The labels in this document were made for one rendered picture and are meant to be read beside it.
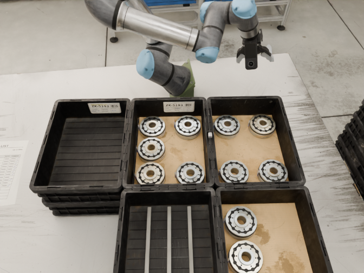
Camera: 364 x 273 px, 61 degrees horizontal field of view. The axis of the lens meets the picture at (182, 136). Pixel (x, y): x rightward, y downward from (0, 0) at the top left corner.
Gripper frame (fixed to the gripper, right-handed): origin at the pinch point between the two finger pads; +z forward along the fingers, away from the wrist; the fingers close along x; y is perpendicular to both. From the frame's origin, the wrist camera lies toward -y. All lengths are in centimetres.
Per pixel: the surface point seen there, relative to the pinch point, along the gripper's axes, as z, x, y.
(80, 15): 94, 199, 123
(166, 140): -10, 31, -38
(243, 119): 3.6, 3.4, -24.2
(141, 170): -20, 34, -53
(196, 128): -7.4, 19.6, -32.2
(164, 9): 87, 98, 111
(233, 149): -2.5, 5.1, -39.0
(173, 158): -11, 26, -46
